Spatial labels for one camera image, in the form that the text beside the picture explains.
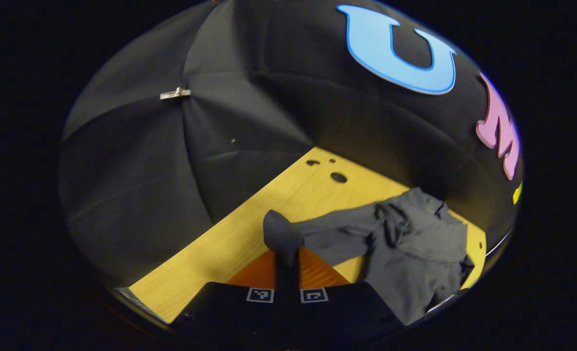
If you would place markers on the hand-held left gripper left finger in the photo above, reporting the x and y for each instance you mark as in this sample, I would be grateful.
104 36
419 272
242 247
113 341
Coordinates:
230 314

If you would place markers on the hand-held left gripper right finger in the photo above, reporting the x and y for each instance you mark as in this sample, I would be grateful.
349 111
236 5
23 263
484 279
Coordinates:
342 312

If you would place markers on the grey button shirt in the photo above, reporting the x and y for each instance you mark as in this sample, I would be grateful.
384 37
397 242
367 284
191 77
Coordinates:
415 253

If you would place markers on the black backdrop cloth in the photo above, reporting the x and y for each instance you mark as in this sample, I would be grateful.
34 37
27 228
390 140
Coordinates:
171 161

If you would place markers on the thin white rod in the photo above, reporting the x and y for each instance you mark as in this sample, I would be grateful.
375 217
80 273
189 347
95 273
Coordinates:
498 243

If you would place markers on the silver metal clip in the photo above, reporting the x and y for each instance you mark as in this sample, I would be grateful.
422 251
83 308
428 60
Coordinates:
175 93

